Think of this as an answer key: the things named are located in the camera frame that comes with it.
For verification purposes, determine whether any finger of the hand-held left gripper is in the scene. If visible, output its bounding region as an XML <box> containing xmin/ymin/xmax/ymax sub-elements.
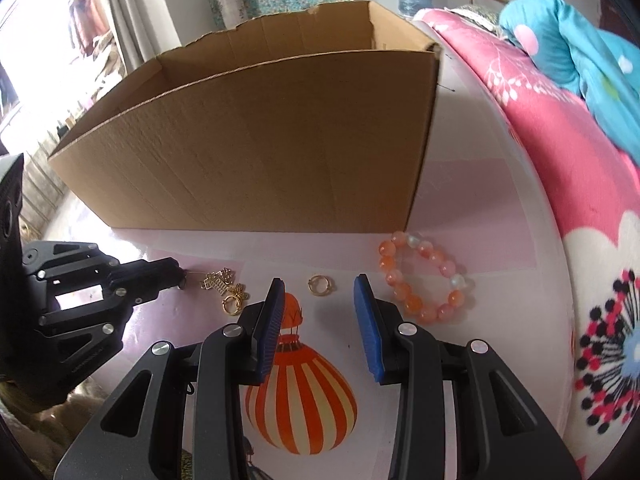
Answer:
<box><xmin>0</xmin><ymin>279</ymin><xmax>187</xmax><ymax>406</ymax></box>
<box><xmin>22</xmin><ymin>241</ymin><xmax>188</xmax><ymax>293</ymax></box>

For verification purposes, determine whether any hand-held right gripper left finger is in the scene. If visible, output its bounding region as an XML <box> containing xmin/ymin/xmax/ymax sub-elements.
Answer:
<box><xmin>52</xmin><ymin>277</ymin><xmax>287</xmax><ymax>480</ymax></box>

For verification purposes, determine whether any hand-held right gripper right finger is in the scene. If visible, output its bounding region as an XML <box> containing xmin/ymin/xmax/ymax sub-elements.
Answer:
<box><xmin>353</xmin><ymin>274</ymin><xmax>583</xmax><ymax>480</ymax></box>

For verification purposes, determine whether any gold hoop earring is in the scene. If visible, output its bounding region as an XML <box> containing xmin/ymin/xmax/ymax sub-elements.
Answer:
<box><xmin>307</xmin><ymin>274</ymin><xmax>337</xmax><ymax>297</ymax></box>

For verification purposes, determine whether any brown cardboard box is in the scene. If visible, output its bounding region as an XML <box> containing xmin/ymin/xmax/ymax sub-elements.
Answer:
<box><xmin>47</xmin><ymin>0</ymin><xmax>443</xmax><ymax>235</ymax></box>

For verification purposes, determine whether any cream fluffy blanket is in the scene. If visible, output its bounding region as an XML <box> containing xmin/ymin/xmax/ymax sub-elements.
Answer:
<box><xmin>0</xmin><ymin>380</ymin><xmax>96</xmax><ymax>466</ymax></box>

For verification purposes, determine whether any pink hanging garment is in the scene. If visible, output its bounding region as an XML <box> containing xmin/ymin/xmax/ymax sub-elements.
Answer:
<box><xmin>67</xmin><ymin>0</ymin><xmax>113</xmax><ymax>56</ymax></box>

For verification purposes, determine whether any pink floral bed sheet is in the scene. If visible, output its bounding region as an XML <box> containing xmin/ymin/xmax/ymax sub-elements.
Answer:
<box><xmin>412</xmin><ymin>7</ymin><xmax>640</xmax><ymax>466</ymax></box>

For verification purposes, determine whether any grey curtain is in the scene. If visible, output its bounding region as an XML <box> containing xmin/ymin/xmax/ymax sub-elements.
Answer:
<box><xmin>97</xmin><ymin>0</ymin><xmax>183</xmax><ymax>81</ymax></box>

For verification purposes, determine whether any white paper roll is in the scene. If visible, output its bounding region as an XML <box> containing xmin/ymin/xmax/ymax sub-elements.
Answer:
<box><xmin>214</xmin><ymin>0</ymin><xmax>251</xmax><ymax>28</ymax></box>

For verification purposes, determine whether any grey patterned cloth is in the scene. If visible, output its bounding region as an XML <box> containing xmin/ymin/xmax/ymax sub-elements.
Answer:
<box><xmin>445</xmin><ymin>2</ymin><xmax>506</xmax><ymax>33</ymax></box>

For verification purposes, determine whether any blue quilt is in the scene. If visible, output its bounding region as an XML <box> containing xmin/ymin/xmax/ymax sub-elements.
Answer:
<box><xmin>499</xmin><ymin>0</ymin><xmax>640</xmax><ymax>166</ymax></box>

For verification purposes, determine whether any orange bead bracelet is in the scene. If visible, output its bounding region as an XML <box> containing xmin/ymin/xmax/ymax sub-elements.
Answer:
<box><xmin>378</xmin><ymin>231</ymin><xmax>475</xmax><ymax>324</ymax></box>

